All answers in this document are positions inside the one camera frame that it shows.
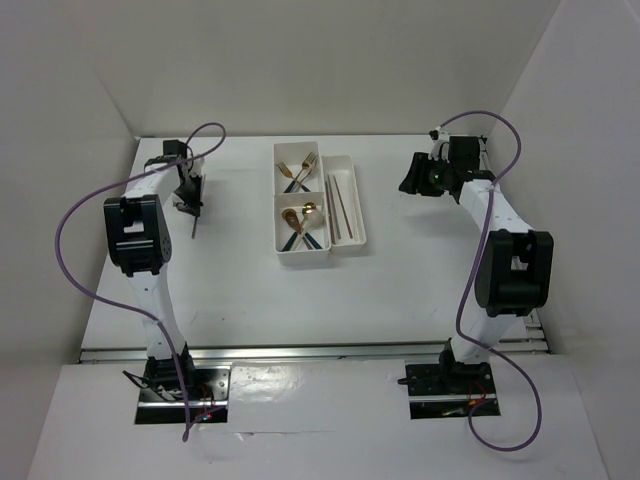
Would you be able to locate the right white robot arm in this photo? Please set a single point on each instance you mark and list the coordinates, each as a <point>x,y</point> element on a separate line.
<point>464,153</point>

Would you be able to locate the dark metal chopstick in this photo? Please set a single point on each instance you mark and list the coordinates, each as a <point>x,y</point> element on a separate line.
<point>194,227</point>

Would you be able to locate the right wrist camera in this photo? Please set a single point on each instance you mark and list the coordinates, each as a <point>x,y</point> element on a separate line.
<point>440,138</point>

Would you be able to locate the copper chopstick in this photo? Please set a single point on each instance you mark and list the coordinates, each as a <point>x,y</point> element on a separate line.
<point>343,208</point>

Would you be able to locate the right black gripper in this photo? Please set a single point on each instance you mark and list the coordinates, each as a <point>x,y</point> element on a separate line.
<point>420,165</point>

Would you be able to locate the gold spoon green handle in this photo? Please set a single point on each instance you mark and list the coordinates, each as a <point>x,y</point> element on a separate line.
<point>291,219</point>
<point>309,206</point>

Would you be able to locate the aluminium rail front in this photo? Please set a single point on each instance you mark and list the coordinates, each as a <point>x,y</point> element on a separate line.
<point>278,353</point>

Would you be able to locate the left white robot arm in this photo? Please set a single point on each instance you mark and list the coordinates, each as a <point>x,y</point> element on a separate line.
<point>140,246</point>

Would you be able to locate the gold fork green handle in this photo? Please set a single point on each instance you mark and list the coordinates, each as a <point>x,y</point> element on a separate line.
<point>306,168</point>
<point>285,171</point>

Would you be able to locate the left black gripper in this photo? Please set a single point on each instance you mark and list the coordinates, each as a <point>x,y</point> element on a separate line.
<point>192,205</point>

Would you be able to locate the silver metal chopstick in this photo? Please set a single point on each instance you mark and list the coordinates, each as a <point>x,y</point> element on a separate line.
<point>333,220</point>

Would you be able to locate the large white divided tray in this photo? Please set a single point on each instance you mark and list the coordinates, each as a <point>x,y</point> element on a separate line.
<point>293,154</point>

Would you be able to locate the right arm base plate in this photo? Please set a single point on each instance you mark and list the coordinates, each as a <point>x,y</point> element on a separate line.
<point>432,396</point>

